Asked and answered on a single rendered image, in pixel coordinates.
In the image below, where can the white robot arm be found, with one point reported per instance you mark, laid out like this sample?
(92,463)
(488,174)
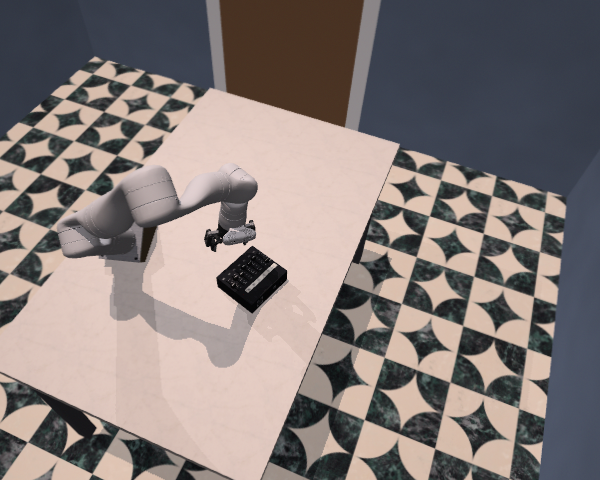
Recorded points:
(154,201)

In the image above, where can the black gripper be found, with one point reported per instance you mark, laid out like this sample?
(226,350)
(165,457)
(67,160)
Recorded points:
(210,236)

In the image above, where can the black lighting desk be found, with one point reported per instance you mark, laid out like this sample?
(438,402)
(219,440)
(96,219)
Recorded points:
(254,282)

